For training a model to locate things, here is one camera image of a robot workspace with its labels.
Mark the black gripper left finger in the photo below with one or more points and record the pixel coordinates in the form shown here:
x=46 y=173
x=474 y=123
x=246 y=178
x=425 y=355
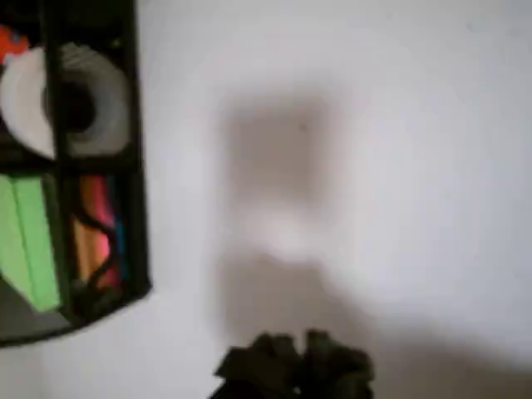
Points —
x=257 y=370

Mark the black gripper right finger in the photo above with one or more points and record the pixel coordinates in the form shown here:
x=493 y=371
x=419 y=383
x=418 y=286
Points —
x=336 y=370

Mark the green sticky note pad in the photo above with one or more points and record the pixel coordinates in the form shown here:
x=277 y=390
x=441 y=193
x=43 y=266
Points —
x=29 y=232

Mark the black mesh desk organizer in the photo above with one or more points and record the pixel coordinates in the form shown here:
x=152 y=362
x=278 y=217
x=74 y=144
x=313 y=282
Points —
x=52 y=187

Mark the white tape roll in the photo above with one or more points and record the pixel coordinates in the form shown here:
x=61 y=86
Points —
x=25 y=104

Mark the orange capped glue stick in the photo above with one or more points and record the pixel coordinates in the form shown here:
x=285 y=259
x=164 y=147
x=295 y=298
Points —
x=10 y=41

